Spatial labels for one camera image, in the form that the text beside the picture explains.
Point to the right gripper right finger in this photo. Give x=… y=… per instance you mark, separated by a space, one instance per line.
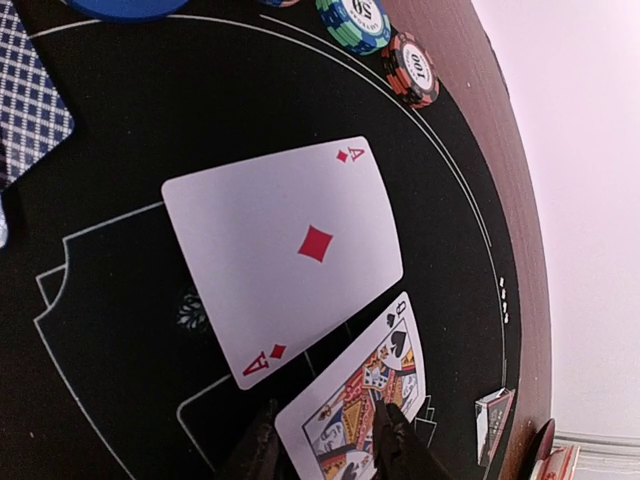
x=398 y=452

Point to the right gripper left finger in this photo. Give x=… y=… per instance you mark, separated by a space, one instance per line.
x=258 y=454

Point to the queen of spades card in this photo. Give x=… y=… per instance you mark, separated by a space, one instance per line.
x=327 y=430

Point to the red black triangular all-in marker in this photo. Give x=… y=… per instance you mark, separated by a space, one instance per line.
x=491 y=413

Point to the ace of diamonds card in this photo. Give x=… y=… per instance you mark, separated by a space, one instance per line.
x=285 y=247

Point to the single brown 100 poker chip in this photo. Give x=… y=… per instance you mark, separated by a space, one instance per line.
x=410 y=71

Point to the single green blue poker chip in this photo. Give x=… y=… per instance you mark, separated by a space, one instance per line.
x=360 y=26

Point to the single white blue poker chip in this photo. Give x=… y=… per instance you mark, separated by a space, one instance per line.
x=278 y=3

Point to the blue small blind button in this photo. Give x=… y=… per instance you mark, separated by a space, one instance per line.
x=127 y=11

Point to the red floral saucer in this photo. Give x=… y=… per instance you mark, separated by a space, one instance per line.
x=540 y=448

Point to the red white patterned tea bowl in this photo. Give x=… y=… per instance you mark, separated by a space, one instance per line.
x=559 y=465

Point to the round black poker mat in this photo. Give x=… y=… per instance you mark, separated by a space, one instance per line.
x=108 y=370

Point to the right aluminium frame post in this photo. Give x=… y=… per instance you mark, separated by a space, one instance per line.
x=601 y=448

